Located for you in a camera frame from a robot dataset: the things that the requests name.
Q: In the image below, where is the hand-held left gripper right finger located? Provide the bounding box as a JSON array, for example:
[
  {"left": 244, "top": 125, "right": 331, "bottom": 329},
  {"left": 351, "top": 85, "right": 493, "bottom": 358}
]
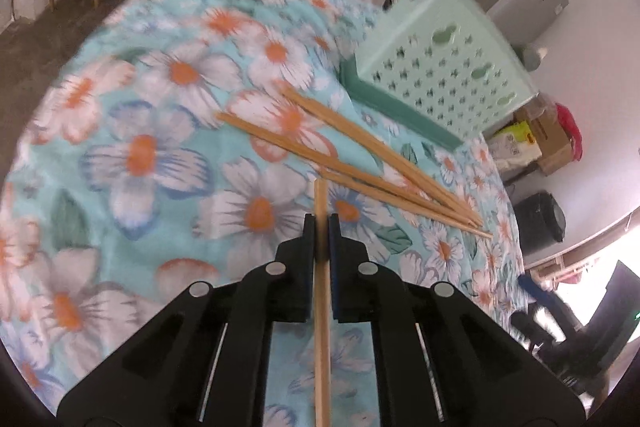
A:
[{"left": 329, "top": 215, "right": 587, "bottom": 427}]

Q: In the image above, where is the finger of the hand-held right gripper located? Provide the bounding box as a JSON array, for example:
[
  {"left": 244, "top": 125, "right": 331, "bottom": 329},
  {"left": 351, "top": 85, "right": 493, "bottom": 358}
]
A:
[
  {"left": 517, "top": 274, "right": 581, "bottom": 333},
  {"left": 510, "top": 311, "right": 556, "bottom": 353}
]

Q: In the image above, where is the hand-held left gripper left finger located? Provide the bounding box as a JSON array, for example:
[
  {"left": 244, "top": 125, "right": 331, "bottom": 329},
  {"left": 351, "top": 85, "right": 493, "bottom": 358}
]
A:
[{"left": 57, "top": 213, "right": 317, "bottom": 427}]

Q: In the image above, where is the mint green utensil holder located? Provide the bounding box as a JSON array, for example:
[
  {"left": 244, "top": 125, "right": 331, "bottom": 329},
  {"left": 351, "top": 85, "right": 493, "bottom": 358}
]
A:
[{"left": 340, "top": 0, "right": 541, "bottom": 152}]

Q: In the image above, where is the black trash bin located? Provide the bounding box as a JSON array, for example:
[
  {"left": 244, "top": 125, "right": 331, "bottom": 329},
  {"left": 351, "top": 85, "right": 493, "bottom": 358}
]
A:
[{"left": 512, "top": 191, "right": 568, "bottom": 260}]

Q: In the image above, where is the white and yellow rice bag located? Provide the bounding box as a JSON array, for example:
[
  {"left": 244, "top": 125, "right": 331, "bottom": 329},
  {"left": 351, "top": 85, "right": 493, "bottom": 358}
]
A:
[{"left": 487, "top": 121, "right": 543, "bottom": 172}]

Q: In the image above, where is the large cardboard box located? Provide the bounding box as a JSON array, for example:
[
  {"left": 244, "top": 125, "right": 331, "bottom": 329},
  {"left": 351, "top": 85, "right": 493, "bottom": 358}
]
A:
[{"left": 512, "top": 104, "right": 573, "bottom": 178}]

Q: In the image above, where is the floral blue tablecloth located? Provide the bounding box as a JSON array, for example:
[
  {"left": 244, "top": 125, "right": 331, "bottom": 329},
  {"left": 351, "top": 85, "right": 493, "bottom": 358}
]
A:
[{"left": 0, "top": 0, "right": 526, "bottom": 427}]

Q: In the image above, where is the red plastic bag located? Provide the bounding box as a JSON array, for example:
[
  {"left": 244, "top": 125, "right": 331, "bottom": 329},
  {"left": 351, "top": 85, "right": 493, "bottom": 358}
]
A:
[{"left": 554, "top": 103, "right": 583, "bottom": 162}]

